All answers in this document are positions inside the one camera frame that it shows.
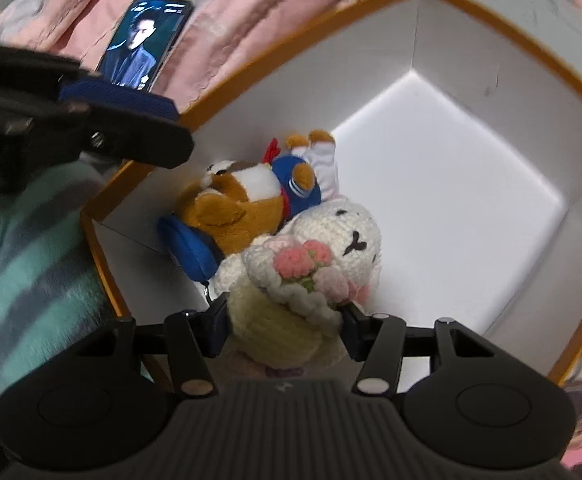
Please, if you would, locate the blue zip pouch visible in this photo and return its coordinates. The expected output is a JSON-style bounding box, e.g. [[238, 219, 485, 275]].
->
[[156, 215, 225, 282]]

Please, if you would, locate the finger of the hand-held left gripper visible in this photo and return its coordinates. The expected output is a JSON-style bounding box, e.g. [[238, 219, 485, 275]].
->
[[59, 76, 195, 170]]

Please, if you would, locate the orange cardboard box white inside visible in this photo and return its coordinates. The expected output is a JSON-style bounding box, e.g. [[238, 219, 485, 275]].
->
[[80, 0, 582, 397]]

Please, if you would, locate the brown white plush dog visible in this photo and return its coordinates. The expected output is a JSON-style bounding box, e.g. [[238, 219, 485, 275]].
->
[[177, 129, 340, 257]]

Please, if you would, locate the pink blanket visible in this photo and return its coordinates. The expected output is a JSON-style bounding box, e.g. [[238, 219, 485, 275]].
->
[[0, 0, 434, 128]]

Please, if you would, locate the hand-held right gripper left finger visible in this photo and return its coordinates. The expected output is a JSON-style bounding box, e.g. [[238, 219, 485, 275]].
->
[[77, 296, 233, 399]]

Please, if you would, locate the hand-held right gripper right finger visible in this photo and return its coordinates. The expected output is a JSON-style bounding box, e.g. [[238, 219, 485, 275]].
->
[[340, 302, 503, 397]]

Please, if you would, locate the white crochet bunny with flowers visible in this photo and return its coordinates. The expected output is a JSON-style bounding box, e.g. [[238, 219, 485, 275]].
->
[[213, 197, 385, 367]]

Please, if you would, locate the person's left forearm striped sleeve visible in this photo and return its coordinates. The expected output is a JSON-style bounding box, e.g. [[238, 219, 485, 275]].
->
[[0, 159, 122, 441]]

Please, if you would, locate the black smartphone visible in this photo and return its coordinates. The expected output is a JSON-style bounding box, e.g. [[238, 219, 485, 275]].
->
[[94, 0, 195, 94]]

